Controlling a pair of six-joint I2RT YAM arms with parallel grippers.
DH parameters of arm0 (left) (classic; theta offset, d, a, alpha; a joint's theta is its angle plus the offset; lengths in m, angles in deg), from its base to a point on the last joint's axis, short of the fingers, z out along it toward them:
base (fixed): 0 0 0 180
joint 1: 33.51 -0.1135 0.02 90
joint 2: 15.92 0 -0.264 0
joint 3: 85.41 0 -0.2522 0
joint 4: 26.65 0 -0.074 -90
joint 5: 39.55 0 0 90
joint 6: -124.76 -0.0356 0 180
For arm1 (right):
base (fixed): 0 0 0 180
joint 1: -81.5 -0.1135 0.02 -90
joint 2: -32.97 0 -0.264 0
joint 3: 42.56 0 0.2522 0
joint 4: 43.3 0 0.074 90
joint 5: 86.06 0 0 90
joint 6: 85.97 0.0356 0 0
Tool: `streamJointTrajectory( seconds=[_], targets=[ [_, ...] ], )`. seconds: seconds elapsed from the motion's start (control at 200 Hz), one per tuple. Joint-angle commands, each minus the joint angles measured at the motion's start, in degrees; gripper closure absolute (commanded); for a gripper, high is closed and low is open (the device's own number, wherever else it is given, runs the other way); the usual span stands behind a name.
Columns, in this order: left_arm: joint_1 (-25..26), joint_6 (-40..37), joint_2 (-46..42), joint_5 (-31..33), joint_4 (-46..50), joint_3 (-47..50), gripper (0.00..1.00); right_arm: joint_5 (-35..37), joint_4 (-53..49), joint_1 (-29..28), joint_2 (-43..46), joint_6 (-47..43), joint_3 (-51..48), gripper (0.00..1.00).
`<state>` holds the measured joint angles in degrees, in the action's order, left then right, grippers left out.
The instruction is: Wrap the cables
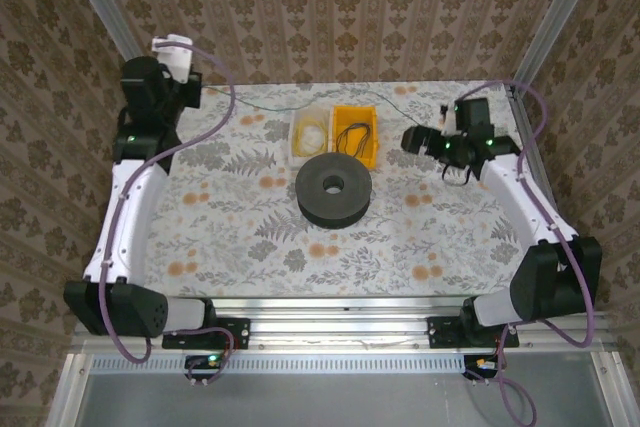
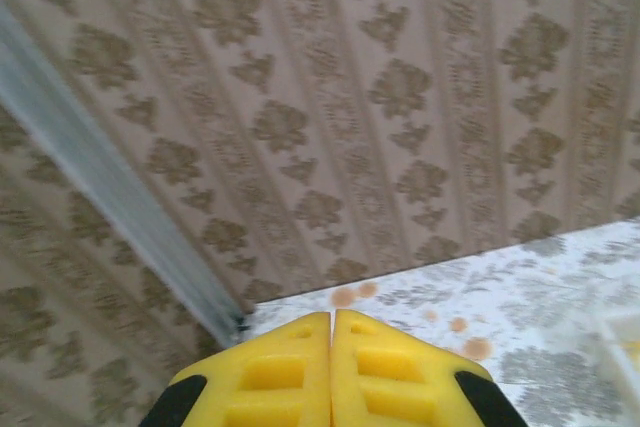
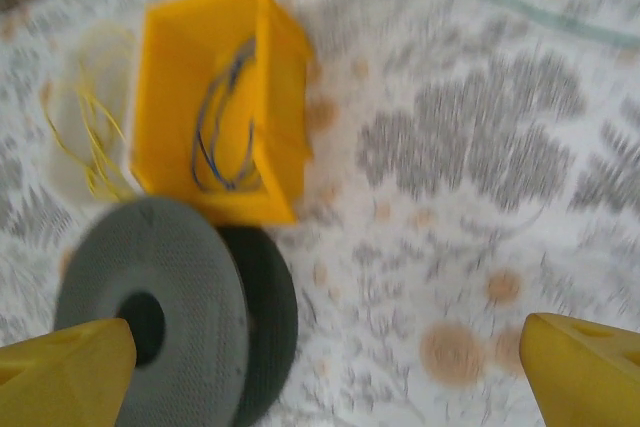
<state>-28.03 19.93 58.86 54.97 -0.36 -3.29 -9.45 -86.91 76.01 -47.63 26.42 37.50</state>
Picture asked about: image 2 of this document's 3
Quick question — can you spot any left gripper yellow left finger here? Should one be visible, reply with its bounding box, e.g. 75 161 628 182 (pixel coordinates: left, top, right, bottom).
168 311 333 427

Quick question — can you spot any white plastic bin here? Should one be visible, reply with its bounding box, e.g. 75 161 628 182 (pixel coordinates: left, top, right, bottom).
594 309 640 398

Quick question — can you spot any aluminium frame post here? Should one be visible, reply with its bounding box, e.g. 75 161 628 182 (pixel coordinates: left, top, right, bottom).
0 0 249 351

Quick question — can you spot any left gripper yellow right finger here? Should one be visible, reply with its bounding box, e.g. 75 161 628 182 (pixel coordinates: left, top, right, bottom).
330 308 495 427

